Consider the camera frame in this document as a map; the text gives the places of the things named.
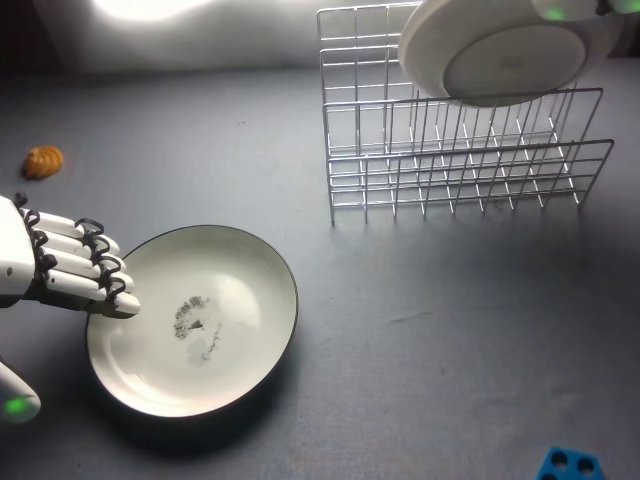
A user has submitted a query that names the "white plate with black rim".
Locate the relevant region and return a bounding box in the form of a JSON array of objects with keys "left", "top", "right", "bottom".
[
  {"left": 397, "top": 0, "right": 614, "bottom": 109},
  {"left": 84, "top": 224, "right": 300, "bottom": 419}
]

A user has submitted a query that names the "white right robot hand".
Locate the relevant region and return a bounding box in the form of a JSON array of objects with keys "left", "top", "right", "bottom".
[{"left": 530, "top": 0, "right": 639, "bottom": 24}]

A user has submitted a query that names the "orange swirl toy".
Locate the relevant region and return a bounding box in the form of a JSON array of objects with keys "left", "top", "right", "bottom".
[{"left": 23, "top": 144, "right": 65, "bottom": 180}]

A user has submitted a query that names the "blue pentagon block with holes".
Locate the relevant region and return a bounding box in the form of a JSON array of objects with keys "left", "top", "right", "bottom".
[{"left": 537, "top": 432, "right": 609, "bottom": 480}]

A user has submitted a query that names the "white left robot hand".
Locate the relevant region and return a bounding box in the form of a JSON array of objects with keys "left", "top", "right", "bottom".
[{"left": 0, "top": 192, "right": 141, "bottom": 425}]

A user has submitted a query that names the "white backdrop cloth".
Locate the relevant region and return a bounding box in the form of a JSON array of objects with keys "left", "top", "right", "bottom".
[{"left": 0, "top": 0, "right": 640, "bottom": 76}]

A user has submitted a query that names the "wire dish rack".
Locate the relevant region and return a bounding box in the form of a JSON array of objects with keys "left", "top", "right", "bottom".
[{"left": 316, "top": 3, "right": 616, "bottom": 226}]

